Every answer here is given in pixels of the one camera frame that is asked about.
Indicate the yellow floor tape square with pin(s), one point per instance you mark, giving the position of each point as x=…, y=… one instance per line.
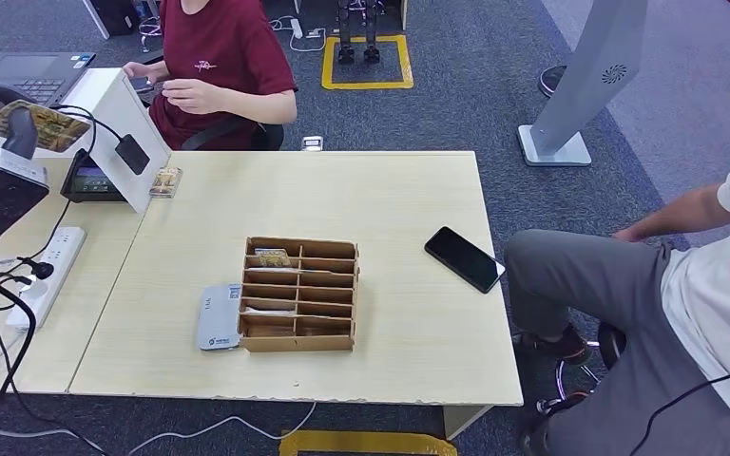
x=367, y=84

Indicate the grey card reader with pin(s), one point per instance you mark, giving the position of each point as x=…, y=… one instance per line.
x=217, y=321

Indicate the pale card in organizer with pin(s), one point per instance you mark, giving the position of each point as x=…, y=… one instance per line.
x=267, y=311

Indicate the patterned cards in organizer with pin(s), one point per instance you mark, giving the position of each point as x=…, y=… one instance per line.
x=272, y=258

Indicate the small white power strip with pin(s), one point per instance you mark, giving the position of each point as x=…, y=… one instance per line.
x=296, y=28

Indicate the black round base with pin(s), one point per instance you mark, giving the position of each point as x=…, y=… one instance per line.
x=551, y=82

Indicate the black smartphone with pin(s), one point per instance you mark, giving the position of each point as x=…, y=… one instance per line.
x=464, y=259

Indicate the white desk frame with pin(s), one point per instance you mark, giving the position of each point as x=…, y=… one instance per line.
x=405, y=16

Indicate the long white power strip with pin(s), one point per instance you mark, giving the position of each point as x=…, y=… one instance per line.
x=56, y=264

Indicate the dark handheld phone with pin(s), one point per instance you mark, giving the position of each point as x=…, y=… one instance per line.
x=141, y=85

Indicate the person's left forearm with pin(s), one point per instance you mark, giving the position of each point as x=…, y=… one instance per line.
x=255, y=107

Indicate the person's right forearm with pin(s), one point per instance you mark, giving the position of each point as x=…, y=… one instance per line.
x=680, y=214

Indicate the black robot legs stand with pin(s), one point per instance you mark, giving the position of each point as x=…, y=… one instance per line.
x=346, y=53

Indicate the grey kiosk stand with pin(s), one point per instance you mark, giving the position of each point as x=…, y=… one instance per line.
x=591, y=63

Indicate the chrome stool base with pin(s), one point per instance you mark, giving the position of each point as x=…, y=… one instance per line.
x=610, y=346

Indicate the wide yellow floor tape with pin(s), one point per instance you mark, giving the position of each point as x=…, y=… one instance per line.
x=365, y=444

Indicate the brown slotted card organizer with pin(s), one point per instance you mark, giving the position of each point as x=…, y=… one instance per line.
x=296, y=344

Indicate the stack of patterned cards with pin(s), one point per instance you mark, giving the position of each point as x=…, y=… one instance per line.
x=165, y=182

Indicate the silver floor socket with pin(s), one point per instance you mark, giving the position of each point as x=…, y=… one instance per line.
x=312, y=143

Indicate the dark grey laptop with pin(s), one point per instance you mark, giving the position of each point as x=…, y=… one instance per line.
x=44, y=75

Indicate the person's right hand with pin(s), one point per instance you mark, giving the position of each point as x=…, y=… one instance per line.
x=138, y=70

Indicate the black tablet terminal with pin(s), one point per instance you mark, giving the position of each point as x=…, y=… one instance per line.
x=91, y=182

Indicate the black power adapter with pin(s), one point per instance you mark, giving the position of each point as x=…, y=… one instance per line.
x=132, y=154

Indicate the white counter riser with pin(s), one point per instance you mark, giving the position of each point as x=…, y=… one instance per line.
x=113, y=100

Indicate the patterned room key card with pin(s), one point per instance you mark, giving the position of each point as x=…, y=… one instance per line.
x=59, y=129

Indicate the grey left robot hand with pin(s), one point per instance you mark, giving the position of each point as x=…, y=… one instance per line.
x=22, y=135

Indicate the black cabinet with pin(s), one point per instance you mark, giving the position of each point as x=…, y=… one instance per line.
x=116, y=17

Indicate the person's left hand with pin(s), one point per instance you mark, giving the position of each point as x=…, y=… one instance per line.
x=190, y=97

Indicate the person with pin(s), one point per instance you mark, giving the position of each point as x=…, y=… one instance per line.
x=226, y=56
x=591, y=277

